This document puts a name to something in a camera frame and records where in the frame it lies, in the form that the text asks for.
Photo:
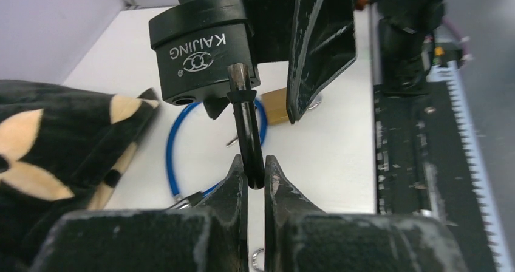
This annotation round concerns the blue cable lock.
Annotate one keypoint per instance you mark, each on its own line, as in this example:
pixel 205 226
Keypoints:
pixel 182 201

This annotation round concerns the large brass padlock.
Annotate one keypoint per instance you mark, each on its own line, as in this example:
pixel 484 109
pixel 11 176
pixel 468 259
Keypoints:
pixel 275 108

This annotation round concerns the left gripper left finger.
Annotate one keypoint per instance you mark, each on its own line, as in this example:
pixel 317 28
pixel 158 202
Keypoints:
pixel 211 236

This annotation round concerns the black floral pillow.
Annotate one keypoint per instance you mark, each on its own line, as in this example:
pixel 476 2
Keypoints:
pixel 62 149

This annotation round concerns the black padlock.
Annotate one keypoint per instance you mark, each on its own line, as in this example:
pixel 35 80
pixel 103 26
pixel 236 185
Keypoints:
pixel 204 55

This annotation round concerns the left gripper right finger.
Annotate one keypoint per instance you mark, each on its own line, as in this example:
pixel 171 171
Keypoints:
pixel 299 236

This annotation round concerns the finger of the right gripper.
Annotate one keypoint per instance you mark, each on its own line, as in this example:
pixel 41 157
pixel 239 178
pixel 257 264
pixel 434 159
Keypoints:
pixel 262 37
pixel 322 47

